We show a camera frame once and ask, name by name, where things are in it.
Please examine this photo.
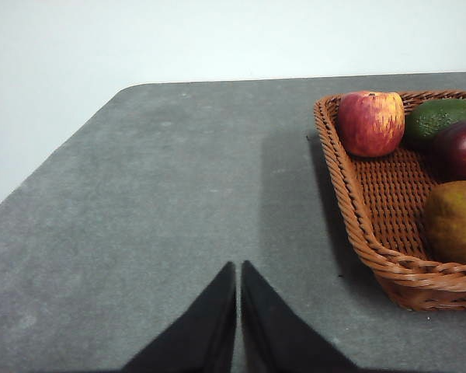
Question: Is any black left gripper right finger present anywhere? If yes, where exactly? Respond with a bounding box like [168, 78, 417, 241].
[240, 260, 359, 373]

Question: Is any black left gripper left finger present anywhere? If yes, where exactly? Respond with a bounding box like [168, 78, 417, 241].
[122, 261, 238, 373]

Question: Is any brown wicker basket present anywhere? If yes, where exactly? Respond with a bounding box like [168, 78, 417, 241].
[313, 89, 466, 313]

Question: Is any red yellow apple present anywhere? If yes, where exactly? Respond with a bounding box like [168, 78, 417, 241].
[336, 90, 406, 159]

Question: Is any dark red plum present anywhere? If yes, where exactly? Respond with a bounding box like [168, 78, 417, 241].
[432, 119, 466, 184]

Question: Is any green avocado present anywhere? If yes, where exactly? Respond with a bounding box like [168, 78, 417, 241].
[402, 97, 466, 151]

